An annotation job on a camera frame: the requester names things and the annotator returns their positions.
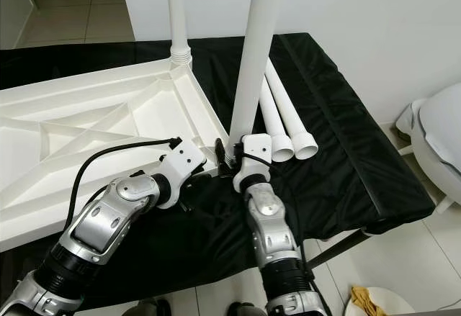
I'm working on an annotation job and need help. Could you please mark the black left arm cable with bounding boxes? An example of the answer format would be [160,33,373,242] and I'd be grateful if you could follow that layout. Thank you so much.
[68,137,182,223]

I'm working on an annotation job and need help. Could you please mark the white round basket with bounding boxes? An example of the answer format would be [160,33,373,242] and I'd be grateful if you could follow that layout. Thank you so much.
[346,286,417,316]

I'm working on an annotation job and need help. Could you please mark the white plastic chair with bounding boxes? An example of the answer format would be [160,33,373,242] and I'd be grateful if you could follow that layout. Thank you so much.
[395,82,461,212]

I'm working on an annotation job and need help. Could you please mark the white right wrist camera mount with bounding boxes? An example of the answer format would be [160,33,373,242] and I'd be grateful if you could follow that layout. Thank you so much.
[233,134,273,186]

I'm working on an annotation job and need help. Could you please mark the yellow crumpled cloth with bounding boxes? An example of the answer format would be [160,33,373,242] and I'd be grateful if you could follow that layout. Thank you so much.
[349,285,390,316]

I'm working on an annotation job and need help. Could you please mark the white plastic children table top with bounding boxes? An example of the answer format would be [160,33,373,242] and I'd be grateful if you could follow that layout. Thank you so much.
[0,57,235,253]

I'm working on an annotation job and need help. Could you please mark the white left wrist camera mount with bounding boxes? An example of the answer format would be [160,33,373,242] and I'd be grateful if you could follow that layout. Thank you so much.
[157,140,207,209]

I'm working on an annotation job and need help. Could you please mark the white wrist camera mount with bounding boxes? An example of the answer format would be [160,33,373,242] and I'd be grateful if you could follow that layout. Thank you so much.
[157,140,207,209]
[233,134,273,186]

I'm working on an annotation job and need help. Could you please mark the white tapered plastic table leg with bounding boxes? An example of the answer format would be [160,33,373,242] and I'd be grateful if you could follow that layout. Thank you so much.
[167,0,192,66]
[259,71,295,163]
[227,0,289,160]
[265,55,319,161]

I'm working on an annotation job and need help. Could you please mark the black table cloth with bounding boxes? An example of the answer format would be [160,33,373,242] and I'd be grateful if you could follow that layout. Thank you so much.
[0,34,437,310]

